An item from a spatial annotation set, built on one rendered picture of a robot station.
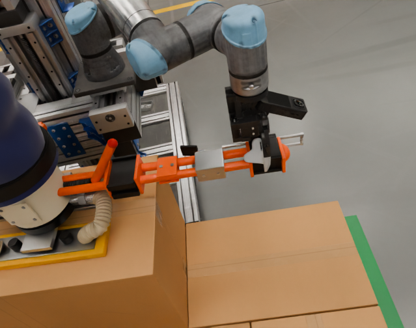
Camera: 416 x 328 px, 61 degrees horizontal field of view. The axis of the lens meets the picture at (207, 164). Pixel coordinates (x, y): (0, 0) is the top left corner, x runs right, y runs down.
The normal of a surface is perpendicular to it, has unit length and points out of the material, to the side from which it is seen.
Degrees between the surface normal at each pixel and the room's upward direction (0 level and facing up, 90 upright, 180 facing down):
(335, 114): 0
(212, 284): 0
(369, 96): 0
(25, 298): 90
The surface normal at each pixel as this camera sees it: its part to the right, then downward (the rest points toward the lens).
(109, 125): 0.15, 0.72
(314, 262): -0.17, -0.66
